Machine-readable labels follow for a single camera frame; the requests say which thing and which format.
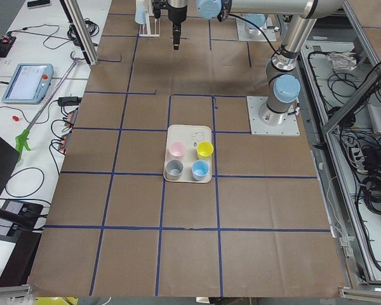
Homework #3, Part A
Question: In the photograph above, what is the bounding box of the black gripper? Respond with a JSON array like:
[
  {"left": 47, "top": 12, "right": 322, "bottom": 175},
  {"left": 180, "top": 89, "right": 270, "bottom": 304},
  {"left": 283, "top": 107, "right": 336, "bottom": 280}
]
[{"left": 168, "top": 0, "right": 188, "bottom": 50}]

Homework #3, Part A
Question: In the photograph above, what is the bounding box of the light blue cup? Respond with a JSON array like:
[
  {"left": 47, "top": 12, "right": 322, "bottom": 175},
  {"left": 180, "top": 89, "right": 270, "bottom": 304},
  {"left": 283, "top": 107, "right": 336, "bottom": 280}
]
[{"left": 135, "top": 4, "right": 146, "bottom": 25}]

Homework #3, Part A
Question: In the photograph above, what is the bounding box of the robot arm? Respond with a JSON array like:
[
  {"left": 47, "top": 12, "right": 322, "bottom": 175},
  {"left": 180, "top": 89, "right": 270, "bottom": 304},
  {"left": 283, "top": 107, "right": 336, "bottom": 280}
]
[
  {"left": 196, "top": 1, "right": 342, "bottom": 126},
  {"left": 244, "top": 13, "right": 268, "bottom": 35}
]

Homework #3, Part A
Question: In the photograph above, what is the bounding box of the pink cup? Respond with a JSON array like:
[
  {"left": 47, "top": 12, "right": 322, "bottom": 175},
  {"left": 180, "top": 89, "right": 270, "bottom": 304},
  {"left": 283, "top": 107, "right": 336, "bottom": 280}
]
[{"left": 168, "top": 141, "right": 186, "bottom": 159}]

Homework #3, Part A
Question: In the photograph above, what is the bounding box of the yellow cup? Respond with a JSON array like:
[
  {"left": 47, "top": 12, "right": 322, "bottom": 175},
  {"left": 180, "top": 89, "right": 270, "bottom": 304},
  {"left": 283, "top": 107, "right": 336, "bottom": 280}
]
[{"left": 196, "top": 141, "right": 214, "bottom": 161}]

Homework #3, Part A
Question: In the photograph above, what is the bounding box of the grey cup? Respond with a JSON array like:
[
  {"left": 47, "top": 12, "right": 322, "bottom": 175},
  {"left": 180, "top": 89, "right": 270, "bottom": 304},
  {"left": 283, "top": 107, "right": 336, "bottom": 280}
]
[{"left": 165, "top": 159, "right": 184, "bottom": 180}]

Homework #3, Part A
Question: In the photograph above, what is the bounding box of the cream plastic tray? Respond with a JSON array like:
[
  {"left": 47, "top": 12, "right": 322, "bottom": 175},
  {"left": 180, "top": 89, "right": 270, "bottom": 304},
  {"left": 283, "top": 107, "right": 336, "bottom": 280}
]
[{"left": 164, "top": 125, "right": 213, "bottom": 184}]

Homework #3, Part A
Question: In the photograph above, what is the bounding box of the blue teach pendant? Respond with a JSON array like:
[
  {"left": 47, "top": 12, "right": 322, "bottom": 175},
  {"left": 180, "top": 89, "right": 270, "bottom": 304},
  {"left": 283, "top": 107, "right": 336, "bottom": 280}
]
[{"left": 1, "top": 64, "right": 53, "bottom": 105}]

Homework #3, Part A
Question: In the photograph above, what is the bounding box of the white wire cup rack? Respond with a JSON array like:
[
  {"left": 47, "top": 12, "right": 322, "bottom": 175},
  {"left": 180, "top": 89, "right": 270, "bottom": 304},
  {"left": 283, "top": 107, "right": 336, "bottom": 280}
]
[{"left": 136, "top": 0, "right": 160, "bottom": 37}]

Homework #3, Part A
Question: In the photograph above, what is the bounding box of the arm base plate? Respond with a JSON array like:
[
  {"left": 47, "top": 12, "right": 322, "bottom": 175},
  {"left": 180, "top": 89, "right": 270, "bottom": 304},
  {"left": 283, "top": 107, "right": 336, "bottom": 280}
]
[
  {"left": 246, "top": 96, "right": 300, "bottom": 137},
  {"left": 236, "top": 16, "right": 277, "bottom": 42}
]

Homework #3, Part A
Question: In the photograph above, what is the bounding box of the black braided left cable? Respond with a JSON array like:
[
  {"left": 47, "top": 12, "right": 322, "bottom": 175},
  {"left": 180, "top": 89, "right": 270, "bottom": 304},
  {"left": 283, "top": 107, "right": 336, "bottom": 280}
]
[{"left": 222, "top": 9, "right": 283, "bottom": 57}]

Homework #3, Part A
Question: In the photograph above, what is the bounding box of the aluminium frame post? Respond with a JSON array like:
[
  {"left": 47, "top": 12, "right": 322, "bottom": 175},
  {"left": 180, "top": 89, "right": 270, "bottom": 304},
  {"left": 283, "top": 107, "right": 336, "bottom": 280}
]
[{"left": 60, "top": 0, "right": 98, "bottom": 66}]

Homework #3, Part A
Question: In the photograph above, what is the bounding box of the green handled reacher grabber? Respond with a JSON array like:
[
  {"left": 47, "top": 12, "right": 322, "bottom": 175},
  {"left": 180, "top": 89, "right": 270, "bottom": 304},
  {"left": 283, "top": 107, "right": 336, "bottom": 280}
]
[{"left": 15, "top": 51, "right": 83, "bottom": 161}]

